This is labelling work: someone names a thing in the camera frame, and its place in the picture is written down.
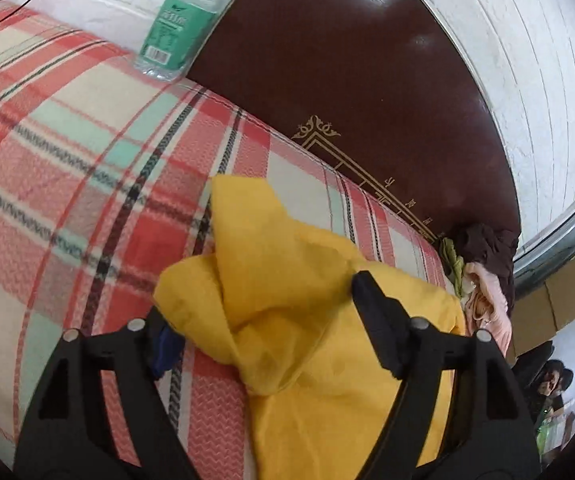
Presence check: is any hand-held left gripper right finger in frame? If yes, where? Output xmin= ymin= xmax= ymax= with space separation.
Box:
xmin=348 ymin=270 xmax=541 ymax=480

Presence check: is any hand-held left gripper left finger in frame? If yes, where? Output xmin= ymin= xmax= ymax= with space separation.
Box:
xmin=13 ymin=306 xmax=202 ymax=480

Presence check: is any yellow cloth garment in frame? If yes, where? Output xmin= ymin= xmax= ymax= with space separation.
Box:
xmin=154 ymin=175 xmax=467 ymax=480

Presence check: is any pile of clothes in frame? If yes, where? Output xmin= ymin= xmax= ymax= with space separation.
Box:
xmin=448 ymin=223 xmax=519 ymax=318

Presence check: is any olive green garment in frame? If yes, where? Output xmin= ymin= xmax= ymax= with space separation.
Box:
xmin=440 ymin=236 xmax=468 ymax=298

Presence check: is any pink garment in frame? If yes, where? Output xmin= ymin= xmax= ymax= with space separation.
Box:
xmin=463 ymin=261 xmax=514 ymax=353

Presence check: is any cardboard box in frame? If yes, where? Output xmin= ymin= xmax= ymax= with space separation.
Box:
xmin=507 ymin=255 xmax=575 ymax=358

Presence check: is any plaid bed blanket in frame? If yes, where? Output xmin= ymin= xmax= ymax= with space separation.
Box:
xmin=0 ymin=1 xmax=455 ymax=480

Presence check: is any dark wooden headboard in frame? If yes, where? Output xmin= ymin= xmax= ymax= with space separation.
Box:
xmin=186 ymin=0 xmax=522 ymax=261

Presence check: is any clear plastic water bottle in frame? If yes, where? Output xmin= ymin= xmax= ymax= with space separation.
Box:
xmin=132 ymin=0 xmax=239 ymax=82

